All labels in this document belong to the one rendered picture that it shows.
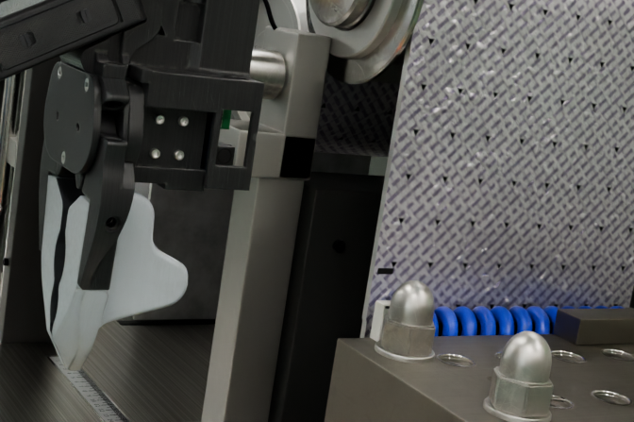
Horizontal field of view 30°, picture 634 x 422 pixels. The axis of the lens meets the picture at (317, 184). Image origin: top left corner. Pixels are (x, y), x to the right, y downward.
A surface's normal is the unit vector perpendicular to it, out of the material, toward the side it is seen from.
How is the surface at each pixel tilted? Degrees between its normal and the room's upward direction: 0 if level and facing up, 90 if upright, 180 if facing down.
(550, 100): 90
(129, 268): 93
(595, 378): 0
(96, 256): 113
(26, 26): 88
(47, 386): 0
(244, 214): 90
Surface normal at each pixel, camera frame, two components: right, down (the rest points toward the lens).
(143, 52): 0.48, 0.22
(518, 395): -0.51, 0.07
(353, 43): -0.86, -0.05
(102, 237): 0.40, 0.53
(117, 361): 0.15, -0.98
